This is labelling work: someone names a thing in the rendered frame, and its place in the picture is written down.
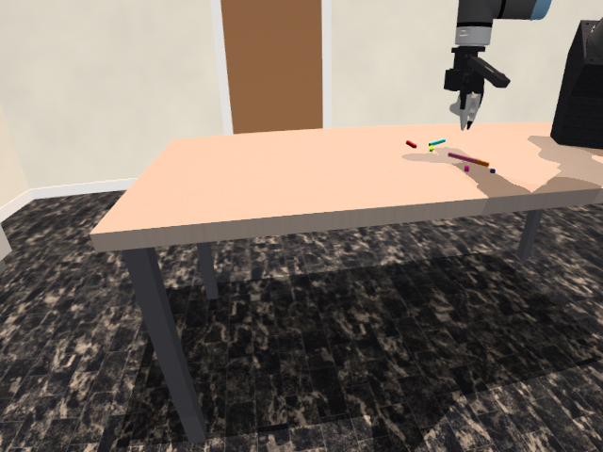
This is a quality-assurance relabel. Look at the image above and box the pink rod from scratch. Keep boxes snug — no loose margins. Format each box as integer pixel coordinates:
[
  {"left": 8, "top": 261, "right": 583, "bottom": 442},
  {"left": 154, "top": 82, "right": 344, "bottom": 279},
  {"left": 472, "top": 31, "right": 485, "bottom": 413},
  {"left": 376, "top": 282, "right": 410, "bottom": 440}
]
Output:
[{"left": 448, "top": 153, "right": 477, "bottom": 163}]

